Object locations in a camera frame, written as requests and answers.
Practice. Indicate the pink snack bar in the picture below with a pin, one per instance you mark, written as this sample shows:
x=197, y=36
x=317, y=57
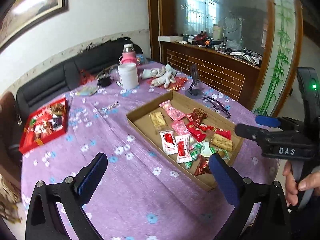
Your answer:
x=173, y=113
x=180, y=128

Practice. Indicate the dark red gold candy wrapper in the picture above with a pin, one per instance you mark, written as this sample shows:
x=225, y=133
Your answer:
x=202, y=167

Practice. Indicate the brown armchair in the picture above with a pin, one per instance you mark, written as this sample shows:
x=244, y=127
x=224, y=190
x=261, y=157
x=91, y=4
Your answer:
x=11, y=131

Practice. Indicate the black small bag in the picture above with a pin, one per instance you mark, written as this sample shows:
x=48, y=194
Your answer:
x=104, y=79

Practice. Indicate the white work gloves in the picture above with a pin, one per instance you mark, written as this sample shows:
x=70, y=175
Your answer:
x=163, y=76

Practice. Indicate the green candy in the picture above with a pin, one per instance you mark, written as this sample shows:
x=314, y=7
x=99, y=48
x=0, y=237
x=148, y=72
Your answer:
x=195, y=152

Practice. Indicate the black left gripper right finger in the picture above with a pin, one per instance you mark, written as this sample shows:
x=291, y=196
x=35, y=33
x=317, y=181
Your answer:
x=260, y=210

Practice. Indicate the large white red snack packet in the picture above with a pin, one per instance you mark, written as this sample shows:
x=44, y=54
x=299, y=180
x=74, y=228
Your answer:
x=169, y=144

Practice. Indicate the purple floral tablecloth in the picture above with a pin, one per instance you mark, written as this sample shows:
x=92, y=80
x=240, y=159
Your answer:
x=142, y=195

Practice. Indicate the red doll snack packet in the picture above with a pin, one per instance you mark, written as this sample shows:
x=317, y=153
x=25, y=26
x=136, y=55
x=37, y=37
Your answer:
x=195, y=132

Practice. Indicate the small white red snack packet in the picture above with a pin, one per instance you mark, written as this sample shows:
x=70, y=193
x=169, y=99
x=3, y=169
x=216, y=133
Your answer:
x=183, y=148

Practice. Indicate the person's right hand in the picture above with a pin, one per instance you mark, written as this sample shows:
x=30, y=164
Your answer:
x=312, y=181

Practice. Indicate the gold wafer bar packet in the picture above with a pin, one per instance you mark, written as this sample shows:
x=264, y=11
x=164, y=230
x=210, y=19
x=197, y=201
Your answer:
x=157, y=120

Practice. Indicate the purple eyeglasses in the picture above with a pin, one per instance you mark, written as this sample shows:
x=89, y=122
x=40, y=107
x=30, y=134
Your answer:
x=217, y=106

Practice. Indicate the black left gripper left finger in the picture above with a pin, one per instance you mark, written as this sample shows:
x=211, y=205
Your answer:
x=43, y=218

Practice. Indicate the framed wall painting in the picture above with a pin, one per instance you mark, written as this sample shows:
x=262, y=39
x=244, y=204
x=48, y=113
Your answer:
x=22, y=15

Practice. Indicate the pink thermos bottle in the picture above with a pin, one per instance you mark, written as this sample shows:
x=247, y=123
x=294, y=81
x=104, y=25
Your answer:
x=128, y=55

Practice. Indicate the black phone stand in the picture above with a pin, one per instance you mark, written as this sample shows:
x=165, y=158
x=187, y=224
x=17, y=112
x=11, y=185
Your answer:
x=193, y=92

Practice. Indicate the red gift snack box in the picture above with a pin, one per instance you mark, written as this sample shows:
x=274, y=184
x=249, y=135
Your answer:
x=44, y=125

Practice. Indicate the white plastic jar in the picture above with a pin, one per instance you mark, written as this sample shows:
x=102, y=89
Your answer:
x=128, y=76

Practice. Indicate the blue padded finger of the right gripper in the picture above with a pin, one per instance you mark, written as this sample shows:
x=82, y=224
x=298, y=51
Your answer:
x=267, y=121

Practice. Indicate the brown nougat bar packet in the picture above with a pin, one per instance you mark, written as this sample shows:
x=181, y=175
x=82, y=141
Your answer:
x=222, y=142

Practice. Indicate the red foil candy wrapper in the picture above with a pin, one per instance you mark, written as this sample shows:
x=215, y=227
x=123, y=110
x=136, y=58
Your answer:
x=196, y=116

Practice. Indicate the small silver candy bar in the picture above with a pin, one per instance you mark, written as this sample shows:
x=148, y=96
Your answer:
x=109, y=107

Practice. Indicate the pink snack bar lower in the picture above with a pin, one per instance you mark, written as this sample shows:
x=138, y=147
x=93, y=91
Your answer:
x=180, y=128

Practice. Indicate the black leather sofa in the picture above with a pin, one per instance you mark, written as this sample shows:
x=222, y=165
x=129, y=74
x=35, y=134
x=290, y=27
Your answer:
x=66, y=75

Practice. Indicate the red packet under gloves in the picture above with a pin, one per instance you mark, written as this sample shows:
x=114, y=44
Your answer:
x=180, y=81

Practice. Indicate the pink snack bar upper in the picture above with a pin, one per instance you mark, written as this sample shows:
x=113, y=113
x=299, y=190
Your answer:
x=173, y=113

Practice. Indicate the brown cardboard tray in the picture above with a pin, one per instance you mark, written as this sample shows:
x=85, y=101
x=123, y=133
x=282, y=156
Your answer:
x=139, y=119

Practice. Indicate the wooden brick pattern cabinet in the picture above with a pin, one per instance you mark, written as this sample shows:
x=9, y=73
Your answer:
x=246, y=49

